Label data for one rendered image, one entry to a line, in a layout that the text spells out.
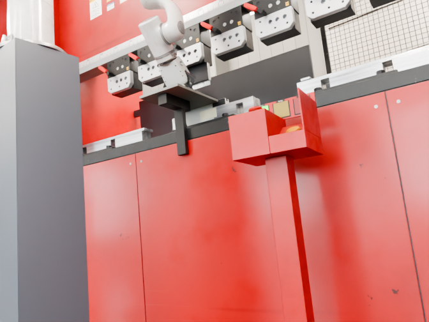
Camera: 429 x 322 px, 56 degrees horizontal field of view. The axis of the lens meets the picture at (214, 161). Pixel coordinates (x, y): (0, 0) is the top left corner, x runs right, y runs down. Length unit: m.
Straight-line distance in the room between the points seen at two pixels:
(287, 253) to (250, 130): 0.32
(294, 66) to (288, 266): 1.26
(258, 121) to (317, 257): 0.47
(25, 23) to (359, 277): 1.15
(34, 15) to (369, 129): 0.98
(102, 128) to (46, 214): 1.42
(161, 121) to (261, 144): 1.51
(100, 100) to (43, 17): 1.28
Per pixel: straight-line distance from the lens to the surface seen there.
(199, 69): 1.74
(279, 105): 1.20
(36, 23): 1.24
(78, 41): 2.30
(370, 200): 1.23
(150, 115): 2.55
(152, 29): 1.54
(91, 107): 2.42
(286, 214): 1.05
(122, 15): 2.10
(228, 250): 1.41
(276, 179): 1.06
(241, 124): 1.06
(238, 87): 2.22
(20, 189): 1.04
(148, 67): 1.88
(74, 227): 1.10
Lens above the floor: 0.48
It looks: 10 degrees up
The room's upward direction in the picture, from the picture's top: 6 degrees counter-clockwise
